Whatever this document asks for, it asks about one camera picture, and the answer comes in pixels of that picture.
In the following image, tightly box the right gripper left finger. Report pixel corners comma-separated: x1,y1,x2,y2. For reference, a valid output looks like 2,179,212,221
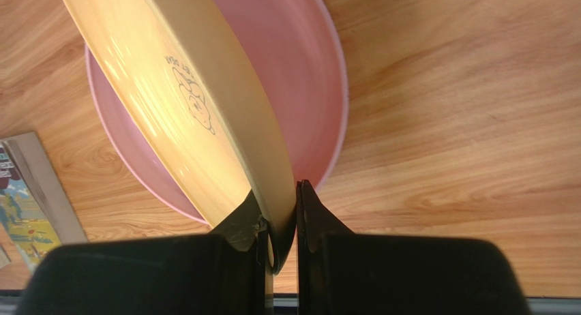
209,191,269,251

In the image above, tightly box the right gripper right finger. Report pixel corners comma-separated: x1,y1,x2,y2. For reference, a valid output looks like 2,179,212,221
296,180,353,253

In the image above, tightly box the yellow beige plate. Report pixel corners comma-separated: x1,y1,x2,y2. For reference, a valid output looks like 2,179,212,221
63,0,296,273

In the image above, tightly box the pink plate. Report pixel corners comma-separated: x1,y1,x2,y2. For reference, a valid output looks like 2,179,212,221
85,0,349,222

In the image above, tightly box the Brideshead Revisited book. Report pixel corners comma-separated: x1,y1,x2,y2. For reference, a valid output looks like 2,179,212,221
1,132,88,271

